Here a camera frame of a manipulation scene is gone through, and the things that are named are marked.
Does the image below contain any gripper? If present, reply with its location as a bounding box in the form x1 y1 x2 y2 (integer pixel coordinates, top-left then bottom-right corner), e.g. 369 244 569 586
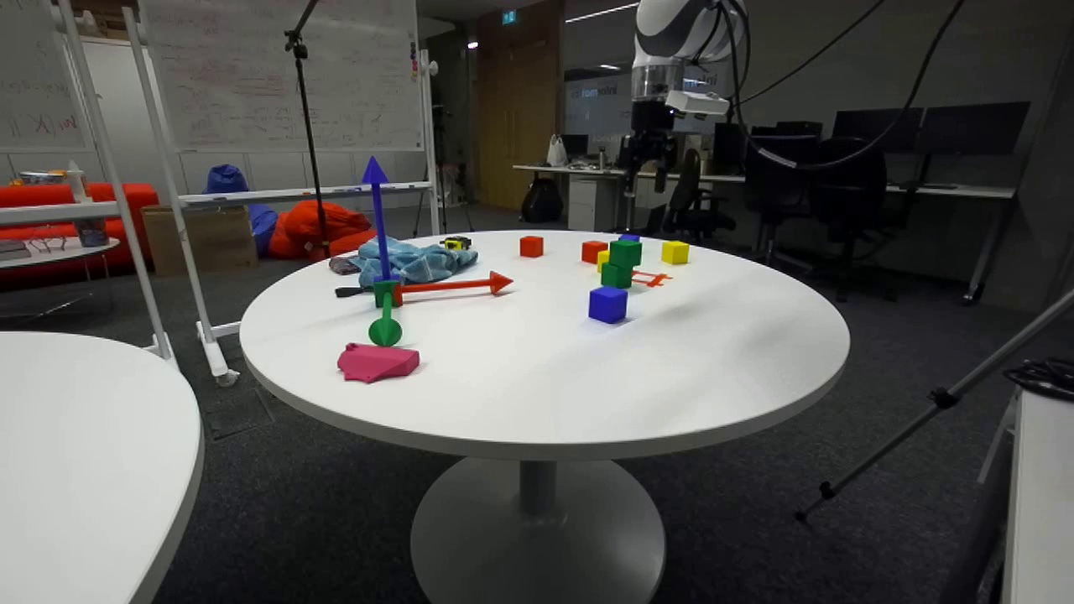
620 102 680 195

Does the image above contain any coil of black cable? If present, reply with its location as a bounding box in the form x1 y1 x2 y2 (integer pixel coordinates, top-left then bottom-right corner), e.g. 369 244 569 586
1004 357 1074 401

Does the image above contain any round white table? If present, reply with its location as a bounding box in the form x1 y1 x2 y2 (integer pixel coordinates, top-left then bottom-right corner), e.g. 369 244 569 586
0 331 206 604

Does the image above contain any wooden door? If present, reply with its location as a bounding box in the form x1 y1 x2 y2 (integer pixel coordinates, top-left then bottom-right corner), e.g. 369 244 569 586
477 7 566 212

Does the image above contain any red sofa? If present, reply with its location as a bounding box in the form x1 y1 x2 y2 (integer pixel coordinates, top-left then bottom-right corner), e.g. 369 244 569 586
0 182 160 291

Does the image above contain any blue bean bag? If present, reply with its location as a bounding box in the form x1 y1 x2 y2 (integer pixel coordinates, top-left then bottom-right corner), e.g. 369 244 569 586
203 164 279 258

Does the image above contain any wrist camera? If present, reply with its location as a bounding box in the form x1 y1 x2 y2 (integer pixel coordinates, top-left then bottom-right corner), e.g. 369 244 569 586
665 89 732 117

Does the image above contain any orange bean bag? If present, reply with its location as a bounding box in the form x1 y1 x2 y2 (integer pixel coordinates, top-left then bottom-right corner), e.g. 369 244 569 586
268 199 377 261

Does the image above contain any row of whiteboards on stands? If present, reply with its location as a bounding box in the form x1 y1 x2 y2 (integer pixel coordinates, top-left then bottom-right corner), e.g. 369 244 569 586
0 0 444 388

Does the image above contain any three-colour axis arrows model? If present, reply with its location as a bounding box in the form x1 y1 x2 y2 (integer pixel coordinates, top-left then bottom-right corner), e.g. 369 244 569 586
362 156 514 347

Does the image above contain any long white desk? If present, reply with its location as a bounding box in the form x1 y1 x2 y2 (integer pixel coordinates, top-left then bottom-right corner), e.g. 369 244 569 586
513 163 1021 305

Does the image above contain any light blue cloth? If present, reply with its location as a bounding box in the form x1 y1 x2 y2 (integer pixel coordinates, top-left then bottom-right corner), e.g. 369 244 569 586
350 237 480 289

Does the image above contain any pink plastic shape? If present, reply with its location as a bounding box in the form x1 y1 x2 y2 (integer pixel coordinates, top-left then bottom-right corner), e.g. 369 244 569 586
336 342 421 385

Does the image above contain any small white side table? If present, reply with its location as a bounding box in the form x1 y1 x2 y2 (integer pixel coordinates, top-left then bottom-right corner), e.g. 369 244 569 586
0 237 122 320

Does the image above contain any black backpack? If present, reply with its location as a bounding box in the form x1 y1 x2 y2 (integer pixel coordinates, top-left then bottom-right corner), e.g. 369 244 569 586
520 176 566 225

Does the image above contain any cardboard box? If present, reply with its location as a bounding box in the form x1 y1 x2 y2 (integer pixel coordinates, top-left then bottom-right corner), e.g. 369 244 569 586
140 205 259 278

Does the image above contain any white cart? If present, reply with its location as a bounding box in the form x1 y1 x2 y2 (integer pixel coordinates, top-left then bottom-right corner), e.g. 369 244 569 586
978 388 1074 604

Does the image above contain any row of monitors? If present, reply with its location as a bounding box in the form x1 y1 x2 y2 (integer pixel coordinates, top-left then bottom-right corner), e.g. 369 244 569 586
712 101 1032 157

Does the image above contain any white drawer cabinet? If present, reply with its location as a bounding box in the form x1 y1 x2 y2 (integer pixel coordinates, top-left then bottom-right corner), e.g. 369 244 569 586
567 174 623 233

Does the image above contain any stand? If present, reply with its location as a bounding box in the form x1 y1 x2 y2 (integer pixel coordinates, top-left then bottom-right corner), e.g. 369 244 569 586
795 289 1074 523
283 0 334 261

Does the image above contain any row of office chairs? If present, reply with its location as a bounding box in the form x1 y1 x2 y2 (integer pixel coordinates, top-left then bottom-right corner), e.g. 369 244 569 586
661 134 917 305

